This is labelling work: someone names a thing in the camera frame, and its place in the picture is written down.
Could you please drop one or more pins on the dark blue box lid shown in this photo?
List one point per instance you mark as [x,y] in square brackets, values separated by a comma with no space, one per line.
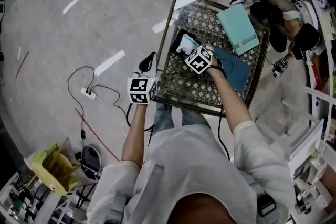
[235,70]

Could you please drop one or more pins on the cluttered metal rack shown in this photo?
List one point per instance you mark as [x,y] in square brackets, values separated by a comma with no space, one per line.
[23,202]

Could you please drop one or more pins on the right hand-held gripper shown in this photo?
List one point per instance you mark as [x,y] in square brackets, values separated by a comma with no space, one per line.
[199,59]

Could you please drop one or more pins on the person's left forearm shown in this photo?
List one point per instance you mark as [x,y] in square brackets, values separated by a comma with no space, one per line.
[135,131]

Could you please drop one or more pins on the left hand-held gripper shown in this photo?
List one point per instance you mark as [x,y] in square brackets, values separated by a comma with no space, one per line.
[141,87]

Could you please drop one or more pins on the person's white shirt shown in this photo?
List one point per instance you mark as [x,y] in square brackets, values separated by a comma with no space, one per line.
[194,162]

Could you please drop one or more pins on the yellow paper bag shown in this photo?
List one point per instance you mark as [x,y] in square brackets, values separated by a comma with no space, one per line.
[53,171]

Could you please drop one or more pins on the white power strip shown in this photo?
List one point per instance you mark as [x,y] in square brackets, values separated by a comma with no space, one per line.
[88,93]

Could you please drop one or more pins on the white shelf unit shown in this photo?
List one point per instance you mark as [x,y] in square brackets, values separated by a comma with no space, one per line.
[308,144]

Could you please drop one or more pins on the white item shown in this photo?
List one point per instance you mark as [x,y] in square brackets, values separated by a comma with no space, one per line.
[187,43]

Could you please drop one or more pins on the person's right forearm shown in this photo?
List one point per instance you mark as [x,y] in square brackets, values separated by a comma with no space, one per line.
[229,98]

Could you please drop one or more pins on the person's blue jeans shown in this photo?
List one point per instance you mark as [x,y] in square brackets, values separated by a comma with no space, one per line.
[164,118]

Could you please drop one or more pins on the woven rattan side table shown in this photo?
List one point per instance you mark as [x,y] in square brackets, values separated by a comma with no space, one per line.
[187,81]

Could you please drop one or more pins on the light teal flat box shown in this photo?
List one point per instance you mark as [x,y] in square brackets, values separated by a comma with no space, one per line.
[237,30]

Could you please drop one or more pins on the grey round case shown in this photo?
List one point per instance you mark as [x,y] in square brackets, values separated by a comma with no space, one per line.
[90,158]

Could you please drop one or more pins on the black box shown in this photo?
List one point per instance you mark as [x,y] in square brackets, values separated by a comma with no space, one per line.
[176,43]

